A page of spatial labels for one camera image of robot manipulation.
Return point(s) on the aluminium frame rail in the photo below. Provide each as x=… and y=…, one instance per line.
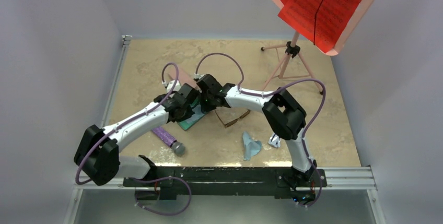
x=260, y=65

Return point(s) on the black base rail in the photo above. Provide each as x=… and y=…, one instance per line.
x=279, y=182

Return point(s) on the red sheet music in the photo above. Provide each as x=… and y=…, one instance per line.
x=320, y=21

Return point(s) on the blue cleaning cloth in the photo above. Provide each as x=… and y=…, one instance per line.
x=251, y=147
x=197, y=113

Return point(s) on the crumpled blue cleaning cloth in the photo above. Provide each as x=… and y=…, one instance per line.
x=251, y=147

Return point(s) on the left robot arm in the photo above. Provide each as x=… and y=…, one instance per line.
x=98, y=154

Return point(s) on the white folded glasses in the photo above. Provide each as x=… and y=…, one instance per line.
x=274, y=141

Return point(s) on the pink glasses case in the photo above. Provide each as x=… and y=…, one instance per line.
x=183, y=78

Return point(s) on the purple microphone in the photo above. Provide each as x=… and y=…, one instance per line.
x=177, y=147

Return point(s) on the brown sunglasses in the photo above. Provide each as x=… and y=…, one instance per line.
x=230, y=116

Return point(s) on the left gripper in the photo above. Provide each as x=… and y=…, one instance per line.
x=188, y=114

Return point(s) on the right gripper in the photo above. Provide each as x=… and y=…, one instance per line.
x=205, y=108

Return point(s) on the teal glasses case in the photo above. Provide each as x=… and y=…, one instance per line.
x=187, y=124

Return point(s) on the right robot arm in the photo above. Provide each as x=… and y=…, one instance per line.
x=286, y=117

